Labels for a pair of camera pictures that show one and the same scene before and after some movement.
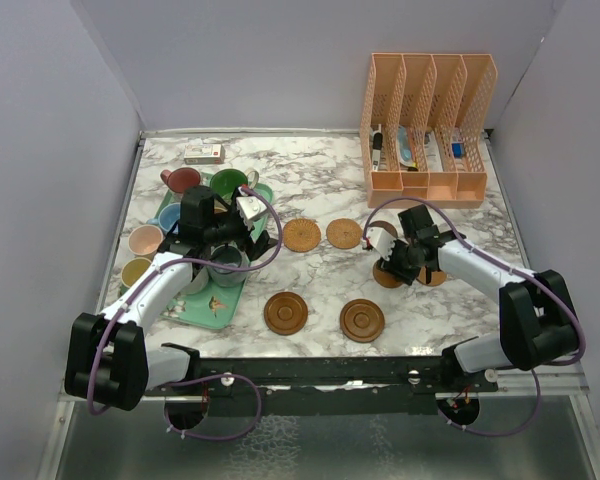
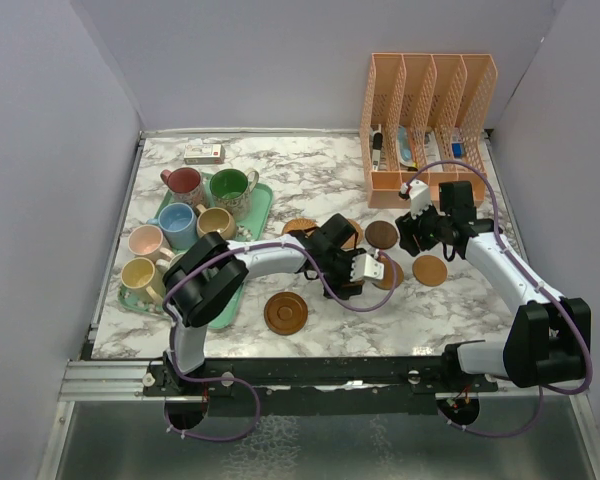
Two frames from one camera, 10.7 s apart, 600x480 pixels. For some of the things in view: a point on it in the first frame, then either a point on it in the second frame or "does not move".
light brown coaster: x=385 y=277 does not move
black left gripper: x=253 y=248 to x=345 y=292
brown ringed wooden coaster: x=285 y=313 does not move
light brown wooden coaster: x=436 y=277 does not move
